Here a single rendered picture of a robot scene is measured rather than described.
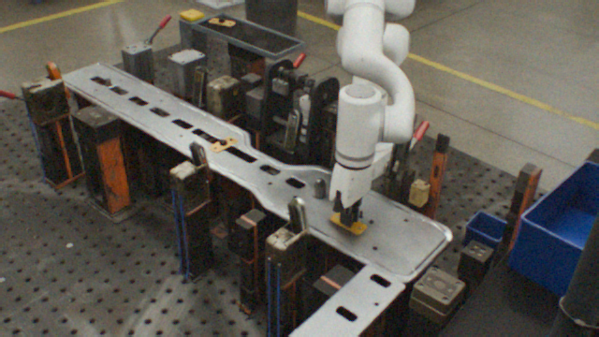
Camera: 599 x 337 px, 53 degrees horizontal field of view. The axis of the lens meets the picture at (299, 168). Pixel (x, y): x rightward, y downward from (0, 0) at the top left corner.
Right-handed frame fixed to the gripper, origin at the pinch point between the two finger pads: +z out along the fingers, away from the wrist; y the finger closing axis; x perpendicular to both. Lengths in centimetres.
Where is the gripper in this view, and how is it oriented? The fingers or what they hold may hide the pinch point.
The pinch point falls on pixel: (349, 214)
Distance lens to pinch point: 138.9
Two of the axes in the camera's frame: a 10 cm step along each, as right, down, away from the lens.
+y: -6.4, 4.2, -6.4
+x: 7.6, 3.8, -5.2
